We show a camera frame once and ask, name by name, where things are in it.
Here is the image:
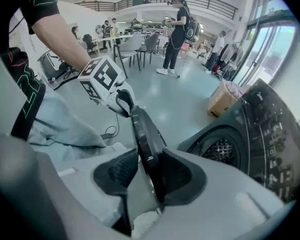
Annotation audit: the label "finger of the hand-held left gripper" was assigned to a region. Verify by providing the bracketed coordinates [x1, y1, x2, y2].
[114, 88, 136, 119]

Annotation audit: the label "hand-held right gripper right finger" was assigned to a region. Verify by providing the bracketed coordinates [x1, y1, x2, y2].
[139, 148, 297, 240]

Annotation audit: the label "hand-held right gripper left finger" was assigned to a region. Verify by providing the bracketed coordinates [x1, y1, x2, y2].
[34, 147, 140, 238]

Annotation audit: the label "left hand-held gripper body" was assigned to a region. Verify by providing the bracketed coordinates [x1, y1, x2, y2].
[77, 55, 137, 117]

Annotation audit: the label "black washing machine door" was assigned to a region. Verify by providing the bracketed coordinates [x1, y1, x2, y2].
[130, 105, 166, 215]

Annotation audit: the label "person's left forearm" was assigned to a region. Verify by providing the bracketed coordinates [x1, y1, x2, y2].
[30, 7, 96, 73]

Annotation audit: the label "dark grey washing machine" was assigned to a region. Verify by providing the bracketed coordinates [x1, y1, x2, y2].
[177, 78, 300, 205]

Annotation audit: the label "black office chair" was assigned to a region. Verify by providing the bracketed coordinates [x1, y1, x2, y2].
[57, 58, 79, 80]
[81, 33, 98, 54]

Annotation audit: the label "grey upholstered chair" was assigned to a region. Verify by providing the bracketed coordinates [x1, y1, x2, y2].
[136, 32, 161, 69]
[113, 33, 144, 79]

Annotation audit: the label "white long table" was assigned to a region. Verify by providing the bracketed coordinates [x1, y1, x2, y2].
[90, 34, 136, 55]

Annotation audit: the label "person's light blue jeans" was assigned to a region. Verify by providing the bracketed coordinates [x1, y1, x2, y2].
[27, 85, 131, 165]

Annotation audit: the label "person's black green-print t-shirt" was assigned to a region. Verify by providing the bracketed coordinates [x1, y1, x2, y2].
[0, 0, 61, 142]

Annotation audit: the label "brown cardboard box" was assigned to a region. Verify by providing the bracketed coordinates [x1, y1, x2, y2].
[206, 80, 244, 120]

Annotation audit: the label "pink cloth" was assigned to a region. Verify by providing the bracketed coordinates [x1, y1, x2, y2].
[222, 79, 251, 100]

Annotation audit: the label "clothes rack with garments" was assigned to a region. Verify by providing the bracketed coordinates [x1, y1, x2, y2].
[217, 40, 244, 82]

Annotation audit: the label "dark metal balcony railing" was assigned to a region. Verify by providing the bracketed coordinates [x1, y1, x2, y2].
[74, 0, 240, 20]

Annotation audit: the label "black power adapter with cable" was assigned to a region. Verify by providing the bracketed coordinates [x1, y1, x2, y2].
[100, 113, 121, 141]

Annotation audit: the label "glass door with dark frame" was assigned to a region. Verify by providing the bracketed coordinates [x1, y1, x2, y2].
[236, 0, 300, 90]

